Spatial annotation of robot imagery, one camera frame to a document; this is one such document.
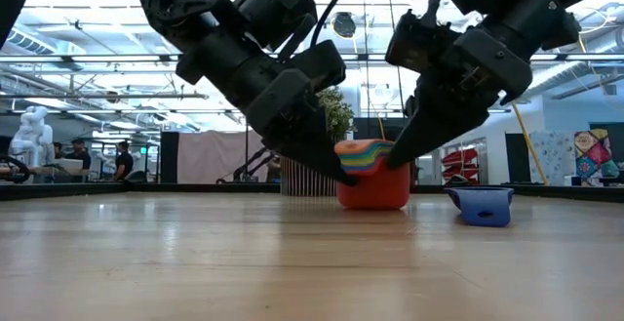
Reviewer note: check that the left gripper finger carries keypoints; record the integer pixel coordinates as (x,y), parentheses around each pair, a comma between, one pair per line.
(312,145)

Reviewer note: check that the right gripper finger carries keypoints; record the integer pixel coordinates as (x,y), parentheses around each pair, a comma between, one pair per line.
(439,121)

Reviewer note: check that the orange measuring cup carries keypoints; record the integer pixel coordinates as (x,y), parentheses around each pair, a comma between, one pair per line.
(361,144)

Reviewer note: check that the cyan measuring cup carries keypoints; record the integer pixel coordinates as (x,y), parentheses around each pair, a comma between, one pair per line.
(363,153)

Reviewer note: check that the green measuring cup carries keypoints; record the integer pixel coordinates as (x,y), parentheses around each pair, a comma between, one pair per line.
(363,159)

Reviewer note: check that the yellow measuring cup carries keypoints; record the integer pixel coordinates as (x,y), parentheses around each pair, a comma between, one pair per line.
(363,165)

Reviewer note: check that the medium blue measuring cup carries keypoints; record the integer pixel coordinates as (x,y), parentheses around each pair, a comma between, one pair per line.
(363,171)

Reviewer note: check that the red measuring cup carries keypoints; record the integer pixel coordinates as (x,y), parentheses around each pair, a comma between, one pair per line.
(373,189)

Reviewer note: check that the small navy measuring cup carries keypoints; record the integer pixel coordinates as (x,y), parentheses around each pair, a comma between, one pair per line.
(482,209)

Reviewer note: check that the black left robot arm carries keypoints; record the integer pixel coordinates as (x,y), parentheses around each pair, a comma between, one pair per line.
(205,13)

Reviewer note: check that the red stacked items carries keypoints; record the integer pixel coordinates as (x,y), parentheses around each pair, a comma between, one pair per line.
(460,157)

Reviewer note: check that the potted plant in striped pot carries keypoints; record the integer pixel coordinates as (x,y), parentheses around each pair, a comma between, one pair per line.
(339,111)

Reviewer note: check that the beige curtain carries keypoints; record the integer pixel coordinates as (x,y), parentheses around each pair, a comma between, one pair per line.
(214,155)

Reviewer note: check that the black upright panel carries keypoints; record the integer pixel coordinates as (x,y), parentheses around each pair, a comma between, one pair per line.
(517,157)
(169,157)

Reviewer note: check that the round ceiling fixture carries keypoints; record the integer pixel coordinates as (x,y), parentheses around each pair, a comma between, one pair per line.
(344,25)

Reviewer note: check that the floral patterned panel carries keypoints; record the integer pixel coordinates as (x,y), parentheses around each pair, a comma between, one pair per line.
(551,157)

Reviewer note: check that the colourful patchwork quilt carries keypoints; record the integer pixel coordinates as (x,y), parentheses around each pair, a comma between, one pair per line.
(592,152)

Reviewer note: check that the person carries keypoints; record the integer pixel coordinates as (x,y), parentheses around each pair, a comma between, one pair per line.
(58,150)
(124,160)
(78,157)

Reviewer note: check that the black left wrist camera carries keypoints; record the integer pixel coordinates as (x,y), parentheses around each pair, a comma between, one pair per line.
(317,65)

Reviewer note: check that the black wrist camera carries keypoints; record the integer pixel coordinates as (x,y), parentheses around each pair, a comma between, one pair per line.
(317,65)
(414,38)

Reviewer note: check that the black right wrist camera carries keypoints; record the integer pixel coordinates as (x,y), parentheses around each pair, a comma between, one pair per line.
(414,38)

